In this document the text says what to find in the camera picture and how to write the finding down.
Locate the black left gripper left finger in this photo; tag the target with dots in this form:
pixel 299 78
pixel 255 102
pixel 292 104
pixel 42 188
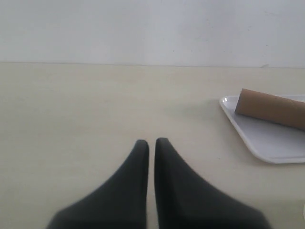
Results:
pixel 120 203

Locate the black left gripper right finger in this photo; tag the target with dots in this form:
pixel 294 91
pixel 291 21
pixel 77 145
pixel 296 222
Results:
pixel 186 201

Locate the brown cardboard tube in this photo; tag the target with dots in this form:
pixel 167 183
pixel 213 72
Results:
pixel 271 108

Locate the white rectangular plastic tray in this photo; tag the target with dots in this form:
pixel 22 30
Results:
pixel 266 141

